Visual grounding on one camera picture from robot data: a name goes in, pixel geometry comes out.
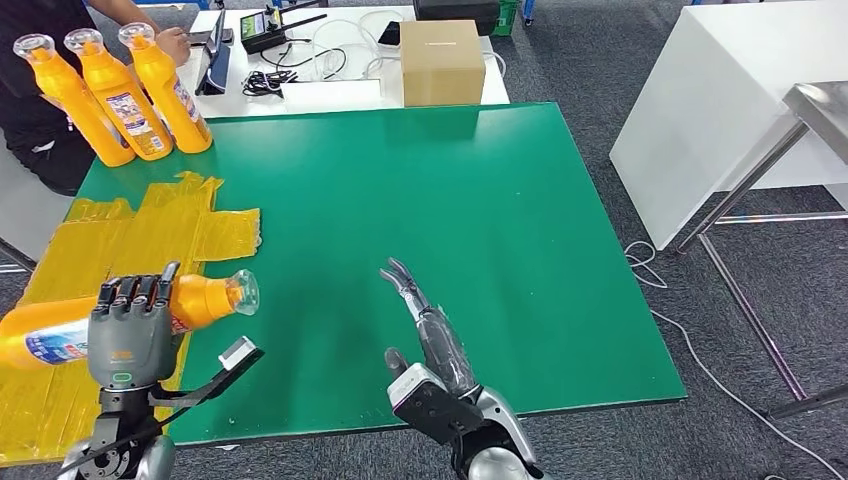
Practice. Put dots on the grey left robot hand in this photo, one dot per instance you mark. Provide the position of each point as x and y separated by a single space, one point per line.
132 344

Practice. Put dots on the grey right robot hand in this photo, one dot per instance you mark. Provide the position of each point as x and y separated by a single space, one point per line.
440 344

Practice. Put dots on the orange detergent bottle clear cap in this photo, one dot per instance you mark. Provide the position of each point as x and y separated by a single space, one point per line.
169 93
205 298
126 106
73 106

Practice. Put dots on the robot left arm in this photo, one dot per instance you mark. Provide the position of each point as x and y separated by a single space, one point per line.
119 444

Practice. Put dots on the person's left forearm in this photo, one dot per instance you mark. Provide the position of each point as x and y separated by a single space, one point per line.
122 10

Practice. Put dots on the yellow taped flattened cardboard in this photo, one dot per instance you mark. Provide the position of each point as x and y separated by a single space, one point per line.
152 225

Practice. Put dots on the person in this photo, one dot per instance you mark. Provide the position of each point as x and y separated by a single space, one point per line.
26 126

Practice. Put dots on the white flat box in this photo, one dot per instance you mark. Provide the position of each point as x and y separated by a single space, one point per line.
331 96

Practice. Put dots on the brown cardboard box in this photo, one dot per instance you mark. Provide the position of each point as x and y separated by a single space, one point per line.
442 65

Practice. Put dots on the tablet in dark case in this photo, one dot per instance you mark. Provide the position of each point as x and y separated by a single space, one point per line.
217 69

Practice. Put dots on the person's right hand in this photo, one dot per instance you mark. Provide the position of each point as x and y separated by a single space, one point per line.
175 45

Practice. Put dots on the black phone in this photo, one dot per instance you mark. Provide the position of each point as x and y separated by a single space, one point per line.
389 33

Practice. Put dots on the dark handheld phone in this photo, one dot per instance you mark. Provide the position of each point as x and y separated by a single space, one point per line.
222 36

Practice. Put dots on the green plastic crate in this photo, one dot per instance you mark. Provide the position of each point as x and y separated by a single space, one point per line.
507 16

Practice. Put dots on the black carrying case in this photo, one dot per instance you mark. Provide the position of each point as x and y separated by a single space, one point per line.
457 10

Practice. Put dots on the black remote controller with antennas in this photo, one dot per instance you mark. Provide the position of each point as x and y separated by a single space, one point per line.
262 32

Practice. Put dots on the white cabinet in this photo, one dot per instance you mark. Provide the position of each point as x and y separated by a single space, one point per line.
702 106

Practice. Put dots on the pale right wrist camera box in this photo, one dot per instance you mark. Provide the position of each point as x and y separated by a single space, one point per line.
424 404

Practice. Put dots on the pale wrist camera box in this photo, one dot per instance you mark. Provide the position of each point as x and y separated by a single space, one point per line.
235 358
424 404

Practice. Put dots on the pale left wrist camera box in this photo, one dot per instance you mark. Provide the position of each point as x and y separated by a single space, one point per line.
235 358

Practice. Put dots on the steel frame table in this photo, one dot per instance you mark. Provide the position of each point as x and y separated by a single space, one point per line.
825 106

